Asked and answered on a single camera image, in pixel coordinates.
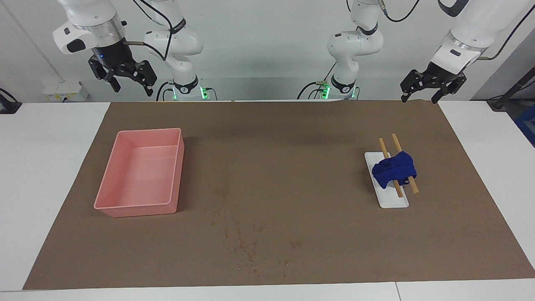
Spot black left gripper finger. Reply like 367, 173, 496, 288
431, 75, 467, 105
400, 70, 429, 103

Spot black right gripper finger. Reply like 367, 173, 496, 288
88, 56, 122, 94
125, 60, 158, 97

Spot blue towel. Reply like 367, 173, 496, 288
372, 151, 417, 189

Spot black stand leg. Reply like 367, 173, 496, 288
487, 67, 535, 111

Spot wooden rack dowel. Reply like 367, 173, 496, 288
379, 138, 404, 198
391, 134, 419, 194

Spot blue crate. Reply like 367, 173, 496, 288
515, 105, 535, 148

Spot pink plastic bin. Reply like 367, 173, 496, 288
94, 128, 185, 218

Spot black desk clamp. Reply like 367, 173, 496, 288
0, 88, 22, 114

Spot brown table mat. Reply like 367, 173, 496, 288
23, 100, 535, 290

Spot black base cable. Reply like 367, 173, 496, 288
156, 81, 174, 102
297, 63, 337, 100

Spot white wall outlet box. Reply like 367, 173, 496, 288
43, 82, 89, 102

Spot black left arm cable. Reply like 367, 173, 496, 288
476, 6, 535, 61

